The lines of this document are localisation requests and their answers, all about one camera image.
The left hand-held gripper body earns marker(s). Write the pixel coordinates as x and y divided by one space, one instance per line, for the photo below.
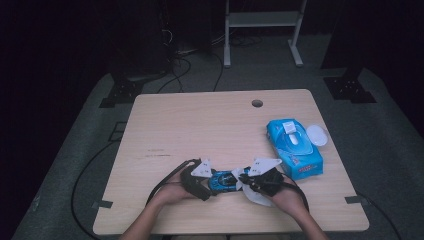
193 185

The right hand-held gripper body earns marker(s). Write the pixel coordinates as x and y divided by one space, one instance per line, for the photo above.
266 183

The blue toy car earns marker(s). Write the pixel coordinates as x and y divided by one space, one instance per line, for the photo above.
223 181

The white wet wipe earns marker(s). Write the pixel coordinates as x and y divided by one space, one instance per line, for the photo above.
258 198
293 139

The blue wet wipes pack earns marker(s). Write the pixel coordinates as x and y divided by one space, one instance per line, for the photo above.
293 156

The person's left hand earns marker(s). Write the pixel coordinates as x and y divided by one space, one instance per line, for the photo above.
170 193

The person's right hand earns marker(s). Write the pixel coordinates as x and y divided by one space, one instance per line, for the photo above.
288 201

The black tape strip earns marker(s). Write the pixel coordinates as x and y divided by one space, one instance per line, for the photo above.
102 204
355 199

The black floor tape outline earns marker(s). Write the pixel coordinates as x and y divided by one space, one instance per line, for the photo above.
112 135

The black stand base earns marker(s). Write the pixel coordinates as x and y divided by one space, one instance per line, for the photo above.
348 88
121 93

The white metal table frame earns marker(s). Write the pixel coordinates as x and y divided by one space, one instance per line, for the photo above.
263 19

